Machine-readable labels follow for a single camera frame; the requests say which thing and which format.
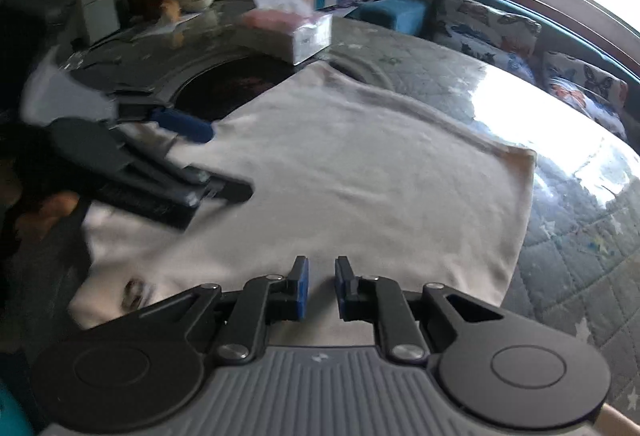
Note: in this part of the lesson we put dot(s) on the person's left hand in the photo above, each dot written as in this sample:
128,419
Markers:
50,212

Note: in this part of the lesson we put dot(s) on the beige t-shirt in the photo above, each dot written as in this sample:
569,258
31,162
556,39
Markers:
350,166

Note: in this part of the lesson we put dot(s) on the blue sofa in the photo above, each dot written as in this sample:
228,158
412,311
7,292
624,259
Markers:
390,14

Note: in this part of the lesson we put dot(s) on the butterfly print cushion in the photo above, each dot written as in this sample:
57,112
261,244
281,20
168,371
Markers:
485,34
585,91

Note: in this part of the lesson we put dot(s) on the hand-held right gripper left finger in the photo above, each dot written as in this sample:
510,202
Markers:
301,291

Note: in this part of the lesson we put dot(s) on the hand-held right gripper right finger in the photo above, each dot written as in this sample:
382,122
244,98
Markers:
342,291

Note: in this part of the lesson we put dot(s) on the white tissue pack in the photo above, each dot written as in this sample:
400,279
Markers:
295,34

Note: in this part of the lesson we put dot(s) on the black built-in cooktop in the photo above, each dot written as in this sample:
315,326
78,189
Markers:
230,84

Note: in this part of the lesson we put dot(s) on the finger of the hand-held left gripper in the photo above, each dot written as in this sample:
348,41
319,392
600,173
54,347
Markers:
185,126
225,191

